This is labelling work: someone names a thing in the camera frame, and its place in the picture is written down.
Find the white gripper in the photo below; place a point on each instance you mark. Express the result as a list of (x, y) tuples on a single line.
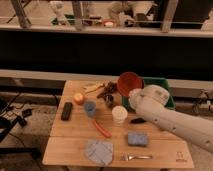
[(154, 92)]

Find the red bowl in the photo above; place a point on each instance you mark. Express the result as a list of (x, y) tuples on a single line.
[(128, 81)]

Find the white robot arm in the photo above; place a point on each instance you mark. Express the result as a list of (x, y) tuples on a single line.
[(150, 102)]

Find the green plastic tray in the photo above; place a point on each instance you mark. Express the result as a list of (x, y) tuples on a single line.
[(152, 81)]

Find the white paper cup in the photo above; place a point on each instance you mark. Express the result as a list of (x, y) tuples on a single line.
[(119, 114)]

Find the blue sponge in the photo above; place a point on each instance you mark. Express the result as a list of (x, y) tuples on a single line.
[(137, 139)]

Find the dark metal cup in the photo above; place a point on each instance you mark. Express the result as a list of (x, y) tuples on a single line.
[(109, 100)]

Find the brown dried bunch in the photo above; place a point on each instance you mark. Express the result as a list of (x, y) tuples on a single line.
[(110, 88)]

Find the orange carrot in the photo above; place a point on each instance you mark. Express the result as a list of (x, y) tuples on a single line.
[(103, 131)]

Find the blue small cup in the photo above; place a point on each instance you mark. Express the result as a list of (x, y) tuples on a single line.
[(90, 108)]

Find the silver fork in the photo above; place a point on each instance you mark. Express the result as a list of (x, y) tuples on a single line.
[(131, 157)]

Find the yellow banana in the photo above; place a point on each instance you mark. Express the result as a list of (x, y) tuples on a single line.
[(92, 87)]

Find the wooden folding table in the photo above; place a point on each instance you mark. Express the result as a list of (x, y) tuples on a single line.
[(68, 139)]

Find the orange round fruit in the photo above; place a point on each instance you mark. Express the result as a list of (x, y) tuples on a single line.
[(79, 98)]

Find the grey folded cloth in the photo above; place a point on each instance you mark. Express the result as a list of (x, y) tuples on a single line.
[(100, 152)]

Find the black rectangular block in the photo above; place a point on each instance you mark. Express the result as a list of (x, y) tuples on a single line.
[(66, 111)]

